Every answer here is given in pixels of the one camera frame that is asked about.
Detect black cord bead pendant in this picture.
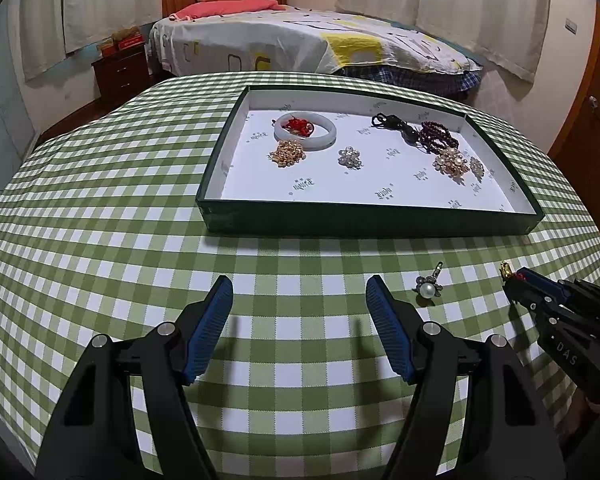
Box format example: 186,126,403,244
372,113,419,145

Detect gold rhinestone brooch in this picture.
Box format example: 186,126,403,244
268,140,306,168

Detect red knotted cord charm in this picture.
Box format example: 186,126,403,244
273,115,315,138

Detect red gold charm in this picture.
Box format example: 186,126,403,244
500,261,514,282

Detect white jade bangle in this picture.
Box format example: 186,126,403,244
273,112,337,152

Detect dark green shallow tray box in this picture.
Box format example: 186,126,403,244
196,84,544,238

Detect single pearl silver brooch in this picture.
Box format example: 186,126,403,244
414,261,443,300

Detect bed with patterned sheet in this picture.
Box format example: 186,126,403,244
148,6,482,99

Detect pink pillow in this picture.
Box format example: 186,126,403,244
169,0,285,21

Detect right white curtain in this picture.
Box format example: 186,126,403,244
336,0,550,82

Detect silver rhinestone leaf brooch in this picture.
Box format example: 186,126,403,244
469,157,486,182

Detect left white curtain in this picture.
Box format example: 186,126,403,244
19,0,161,80

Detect silver pearl flower brooch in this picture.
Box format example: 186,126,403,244
338,146,363,170

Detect wall light switch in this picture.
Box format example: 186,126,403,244
565,18,578,35

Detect dark wooden nightstand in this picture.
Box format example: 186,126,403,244
92,44,152,108

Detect white curtain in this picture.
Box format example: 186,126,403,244
336,0,550,82
19,0,161,80

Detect pink pearl flower brooch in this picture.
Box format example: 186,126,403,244
432,148,469,179

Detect glass sliding wardrobe door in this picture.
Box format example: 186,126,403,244
0,4,39,212

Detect red gift boxes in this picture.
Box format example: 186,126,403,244
97,26,144,58

